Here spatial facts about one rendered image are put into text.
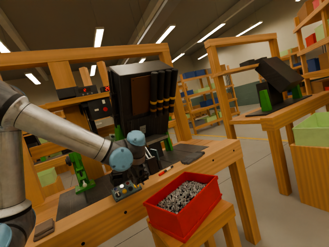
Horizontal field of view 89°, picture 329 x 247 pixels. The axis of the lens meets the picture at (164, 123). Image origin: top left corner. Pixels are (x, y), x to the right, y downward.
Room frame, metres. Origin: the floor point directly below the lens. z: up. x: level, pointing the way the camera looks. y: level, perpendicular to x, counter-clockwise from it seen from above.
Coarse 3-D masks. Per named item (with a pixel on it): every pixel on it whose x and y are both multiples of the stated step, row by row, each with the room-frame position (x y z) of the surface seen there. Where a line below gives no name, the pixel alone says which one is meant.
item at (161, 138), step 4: (148, 136) 1.22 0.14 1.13; (152, 136) 1.17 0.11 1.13; (156, 136) 1.12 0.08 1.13; (160, 136) 1.08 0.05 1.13; (164, 136) 1.06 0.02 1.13; (148, 140) 1.06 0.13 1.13; (152, 140) 1.02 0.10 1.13; (156, 140) 1.03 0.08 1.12; (160, 140) 1.05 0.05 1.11; (148, 144) 1.01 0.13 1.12
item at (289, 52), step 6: (294, 48) 7.14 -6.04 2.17; (282, 54) 7.54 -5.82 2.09; (288, 54) 7.30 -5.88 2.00; (294, 54) 7.48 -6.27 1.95; (306, 60) 6.81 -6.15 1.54; (294, 66) 7.23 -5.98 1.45; (300, 66) 6.96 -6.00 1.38; (258, 78) 8.62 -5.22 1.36; (312, 78) 6.67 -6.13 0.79; (300, 84) 7.46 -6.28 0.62; (288, 96) 7.54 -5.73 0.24
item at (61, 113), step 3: (60, 111) 7.04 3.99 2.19; (63, 111) 7.08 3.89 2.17; (57, 114) 6.99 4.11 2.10; (60, 114) 7.03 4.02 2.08; (63, 114) 7.00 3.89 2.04; (63, 117) 6.95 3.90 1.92; (39, 138) 6.61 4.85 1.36; (42, 141) 6.63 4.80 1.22; (45, 141) 6.67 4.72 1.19; (48, 141) 6.93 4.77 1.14; (42, 144) 6.54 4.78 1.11; (36, 159) 6.40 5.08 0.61; (33, 162) 6.39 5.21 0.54
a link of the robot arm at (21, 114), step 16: (0, 80) 0.49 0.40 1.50; (0, 96) 0.43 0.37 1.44; (16, 96) 0.45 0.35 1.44; (0, 112) 0.42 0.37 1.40; (16, 112) 0.44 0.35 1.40; (32, 112) 0.45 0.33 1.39; (48, 112) 0.49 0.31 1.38; (32, 128) 0.45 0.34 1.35; (48, 128) 0.46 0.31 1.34; (64, 128) 0.48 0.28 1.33; (80, 128) 0.51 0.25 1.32; (64, 144) 0.48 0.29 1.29; (80, 144) 0.49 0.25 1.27; (96, 144) 0.51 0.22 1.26; (112, 144) 0.54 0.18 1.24; (96, 160) 0.53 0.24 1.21; (112, 160) 0.50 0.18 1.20; (128, 160) 0.52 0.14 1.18
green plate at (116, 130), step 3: (117, 126) 1.13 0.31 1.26; (117, 129) 1.13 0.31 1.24; (120, 129) 1.13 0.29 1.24; (117, 132) 1.13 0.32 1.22; (120, 132) 1.12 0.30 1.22; (117, 135) 1.13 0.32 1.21; (120, 135) 1.12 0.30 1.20; (117, 138) 1.13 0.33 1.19; (120, 138) 1.12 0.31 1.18; (123, 138) 1.13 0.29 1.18
